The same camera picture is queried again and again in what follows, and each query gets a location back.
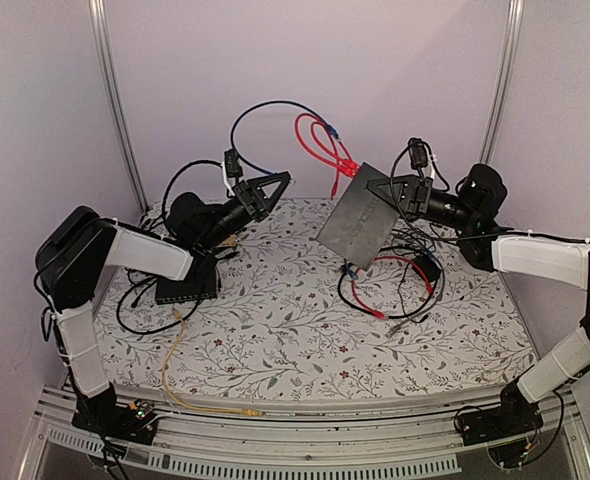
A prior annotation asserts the left aluminium frame post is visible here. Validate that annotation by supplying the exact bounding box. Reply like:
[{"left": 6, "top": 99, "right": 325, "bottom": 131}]
[{"left": 88, "top": 0, "right": 149, "bottom": 213}]

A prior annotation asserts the black ethernet cable teal boot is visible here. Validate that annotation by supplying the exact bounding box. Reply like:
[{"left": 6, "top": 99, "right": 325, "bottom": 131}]
[{"left": 338, "top": 244, "right": 439, "bottom": 322}]

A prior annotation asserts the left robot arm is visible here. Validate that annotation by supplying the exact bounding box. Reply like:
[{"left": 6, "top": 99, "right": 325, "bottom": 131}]
[{"left": 34, "top": 171, "right": 291, "bottom": 434}]

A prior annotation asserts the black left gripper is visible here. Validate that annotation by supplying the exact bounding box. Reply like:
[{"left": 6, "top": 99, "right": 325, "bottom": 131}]
[{"left": 200, "top": 171, "right": 291, "bottom": 251}]

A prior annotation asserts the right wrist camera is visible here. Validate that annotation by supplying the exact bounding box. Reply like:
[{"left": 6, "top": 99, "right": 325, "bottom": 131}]
[{"left": 457, "top": 163, "right": 508, "bottom": 232}]

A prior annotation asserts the black power adapter brick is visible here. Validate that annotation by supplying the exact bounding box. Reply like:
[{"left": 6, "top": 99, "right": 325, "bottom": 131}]
[{"left": 412, "top": 254, "right": 442, "bottom": 284}]

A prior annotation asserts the black power cable with plug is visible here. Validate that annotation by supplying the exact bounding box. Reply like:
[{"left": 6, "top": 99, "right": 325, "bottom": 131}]
[{"left": 394, "top": 227, "right": 439, "bottom": 324}]

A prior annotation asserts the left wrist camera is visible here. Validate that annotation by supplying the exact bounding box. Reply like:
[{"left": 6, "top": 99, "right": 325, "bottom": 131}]
[{"left": 221, "top": 148, "right": 242, "bottom": 197}]

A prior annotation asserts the floral patterned table cloth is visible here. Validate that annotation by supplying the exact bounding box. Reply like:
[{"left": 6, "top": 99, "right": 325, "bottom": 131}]
[{"left": 95, "top": 200, "right": 536, "bottom": 402}]

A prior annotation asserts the aluminium frame post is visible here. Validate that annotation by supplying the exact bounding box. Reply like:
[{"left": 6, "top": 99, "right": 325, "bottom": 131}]
[
  {"left": 88, "top": 0, "right": 149, "bottom": 213},
  {"left": 476, "top": 0, "right": 524, "bottom": 165}
]

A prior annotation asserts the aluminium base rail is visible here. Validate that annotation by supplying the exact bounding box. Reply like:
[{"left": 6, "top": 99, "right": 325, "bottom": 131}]
[{"left": 17, "top": 384, "right": 590, "bottom": 480}]

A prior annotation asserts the yellow ethernet cable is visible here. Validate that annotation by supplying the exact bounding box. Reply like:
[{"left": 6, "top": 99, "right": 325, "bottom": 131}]
[{"left": 159, "top": 308, "right": 264, "bottom": 419}]

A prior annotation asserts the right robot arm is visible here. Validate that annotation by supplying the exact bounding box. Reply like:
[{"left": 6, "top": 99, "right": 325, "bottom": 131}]
[{"left": 367, "top": 165, "right": 590, "bottom": 436}]

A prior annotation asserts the right aluminium frame post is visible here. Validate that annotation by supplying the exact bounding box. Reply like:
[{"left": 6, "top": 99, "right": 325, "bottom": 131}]
[{"left": 476, "top": 0, "right": 524, "bottom": 165}]

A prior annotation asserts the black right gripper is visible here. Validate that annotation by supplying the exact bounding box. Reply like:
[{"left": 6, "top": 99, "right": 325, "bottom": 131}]
[{"left": 368, "top": 173, "right": 479, "bottom": 231}]

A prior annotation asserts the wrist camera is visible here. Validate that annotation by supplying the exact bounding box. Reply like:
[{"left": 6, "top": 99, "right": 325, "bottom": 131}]
[
  {"left": 221, "top": 148, "right": 242, "bottom": 197},
  {"left": 457, "top": 163, "right": 508, "bottom": 232}
]

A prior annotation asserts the black network switch box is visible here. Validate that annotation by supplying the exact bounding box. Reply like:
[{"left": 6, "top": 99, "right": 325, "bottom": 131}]
[{"left": 316, "top": 163, "right": 399, "bottom": 270}]

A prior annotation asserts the red ethernet cable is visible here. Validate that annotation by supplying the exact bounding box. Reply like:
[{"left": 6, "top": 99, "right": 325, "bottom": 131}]
[
  {"left": 310, "top": 122, "right": 356, "bottom": 199},
  {"left": 350, "top": 257, "right": 434, "bottom": 319},
  {"left": 294, "top": 113, "right": 361, "bottom": 179}
]

